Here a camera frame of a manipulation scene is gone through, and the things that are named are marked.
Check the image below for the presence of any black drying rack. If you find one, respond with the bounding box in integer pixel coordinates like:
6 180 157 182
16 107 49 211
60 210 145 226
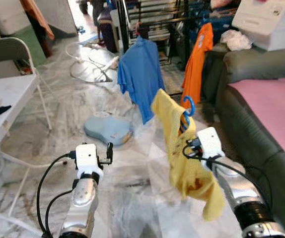
115 0 242 70

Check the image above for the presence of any purple armchair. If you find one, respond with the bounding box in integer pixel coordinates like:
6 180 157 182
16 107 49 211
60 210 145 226
97 7 118 53

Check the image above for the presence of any white folding table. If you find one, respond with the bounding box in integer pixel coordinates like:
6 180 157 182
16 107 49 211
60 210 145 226
0 74 39 234

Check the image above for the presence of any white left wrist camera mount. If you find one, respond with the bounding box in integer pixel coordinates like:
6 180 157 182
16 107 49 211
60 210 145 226
74 144 101 174

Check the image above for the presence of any blue shirt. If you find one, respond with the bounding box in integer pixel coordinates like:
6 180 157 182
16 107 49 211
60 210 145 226
118 37 165 124

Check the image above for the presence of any pink hanger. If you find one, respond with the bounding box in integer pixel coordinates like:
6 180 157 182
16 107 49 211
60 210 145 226
135 22 144 38

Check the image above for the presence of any white labelled box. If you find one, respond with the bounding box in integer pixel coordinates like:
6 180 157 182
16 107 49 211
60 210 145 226
231 0 285 52

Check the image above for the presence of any white folding chair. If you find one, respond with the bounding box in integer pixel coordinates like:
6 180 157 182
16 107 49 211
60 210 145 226
0 37 54 132

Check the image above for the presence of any white plastic storage bin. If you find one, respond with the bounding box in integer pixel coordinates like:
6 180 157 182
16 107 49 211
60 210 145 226
0 0 31 35

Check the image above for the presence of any yellow shirt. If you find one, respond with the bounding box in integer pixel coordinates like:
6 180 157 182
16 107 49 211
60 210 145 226
151 89 226 222

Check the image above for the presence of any green plastic bin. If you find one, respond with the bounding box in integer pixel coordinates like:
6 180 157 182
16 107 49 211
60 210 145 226
11 25 48 67

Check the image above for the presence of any orange shirt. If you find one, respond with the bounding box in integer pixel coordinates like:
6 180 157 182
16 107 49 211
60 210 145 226
181 22 215 107

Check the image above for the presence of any white baby bouncer frame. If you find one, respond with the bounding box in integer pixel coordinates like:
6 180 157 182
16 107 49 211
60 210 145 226
66 42 121 82

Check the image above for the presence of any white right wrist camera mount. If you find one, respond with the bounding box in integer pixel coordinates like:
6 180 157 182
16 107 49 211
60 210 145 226
196 127 226 159

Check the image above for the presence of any blue fabric bag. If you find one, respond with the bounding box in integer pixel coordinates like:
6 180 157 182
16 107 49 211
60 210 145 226
187 0 237 31

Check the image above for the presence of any white crumpled cloth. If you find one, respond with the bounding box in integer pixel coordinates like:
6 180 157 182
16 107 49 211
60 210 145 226
219 30 253 52

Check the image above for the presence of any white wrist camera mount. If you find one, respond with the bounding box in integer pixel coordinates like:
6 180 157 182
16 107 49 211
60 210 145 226
196 127 226 159
74 144 101 174

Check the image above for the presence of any light blue cushion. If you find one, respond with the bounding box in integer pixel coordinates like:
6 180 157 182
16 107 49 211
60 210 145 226
84 112 134 147

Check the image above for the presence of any blue plastic hanger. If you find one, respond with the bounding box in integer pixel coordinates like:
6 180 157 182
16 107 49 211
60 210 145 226
181 96 197 132

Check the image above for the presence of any pink mat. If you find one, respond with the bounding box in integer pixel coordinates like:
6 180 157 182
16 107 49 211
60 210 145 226
227 77 285 153

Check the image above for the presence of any dark green sofa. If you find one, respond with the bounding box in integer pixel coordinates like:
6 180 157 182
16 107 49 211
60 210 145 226
202 45 285 238

